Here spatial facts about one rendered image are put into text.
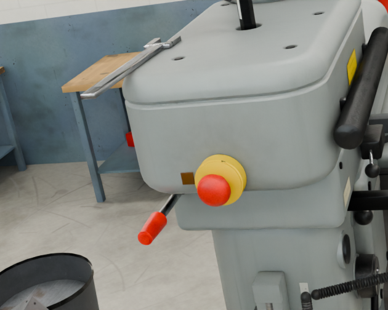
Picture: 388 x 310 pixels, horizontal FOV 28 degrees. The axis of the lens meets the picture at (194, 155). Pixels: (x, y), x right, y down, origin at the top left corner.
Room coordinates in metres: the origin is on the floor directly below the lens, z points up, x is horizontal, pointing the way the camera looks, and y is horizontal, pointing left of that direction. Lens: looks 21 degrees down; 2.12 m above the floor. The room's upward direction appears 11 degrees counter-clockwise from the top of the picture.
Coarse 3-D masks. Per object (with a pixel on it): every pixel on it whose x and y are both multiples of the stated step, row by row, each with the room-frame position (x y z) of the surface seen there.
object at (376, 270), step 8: (360, 256) 1.07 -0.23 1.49; (368, 256) 1.07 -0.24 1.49; (376, 256) 1.08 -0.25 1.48; (360, 264) 1.06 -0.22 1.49; (368, 264) 1.05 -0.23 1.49; (376, 264) 1.07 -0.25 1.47; (360, 272) 1.05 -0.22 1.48; (368, 272) 1.04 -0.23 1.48; (376, 272) 1.06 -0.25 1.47; (368, 288) 1.04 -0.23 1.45; (376, 288) 1.04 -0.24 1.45; (368, 296) 1.04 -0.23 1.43; (376, 296) 1.04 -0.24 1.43; (376, 304) 1.03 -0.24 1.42
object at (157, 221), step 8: (168, 200) 0.95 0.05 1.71; (176, 200) 0.96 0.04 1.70; (168, 208) 0.93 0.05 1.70; (152, 216) 0.90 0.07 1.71; (160, 216) 0.90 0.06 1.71; (152, 224) 0.88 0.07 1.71; (160, 224) 0.88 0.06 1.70; (144, 232) 0.86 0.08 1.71; (152, 232) 0.86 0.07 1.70; (144, 240) 0.86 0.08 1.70; (152, 240) 0.86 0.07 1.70
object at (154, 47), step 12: (144, 48) 1.04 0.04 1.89; (156, 48) 1.01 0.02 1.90; (168, 48) 1.03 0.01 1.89; (132, 60) 0.97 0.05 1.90; (144, 60) 0.97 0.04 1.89; (120, 72) 0.92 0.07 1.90; (96, 84) 0.88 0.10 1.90; (108, 84) 0.88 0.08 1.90; (84, 96) 0.85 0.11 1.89; (96, 96) 0.85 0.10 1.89
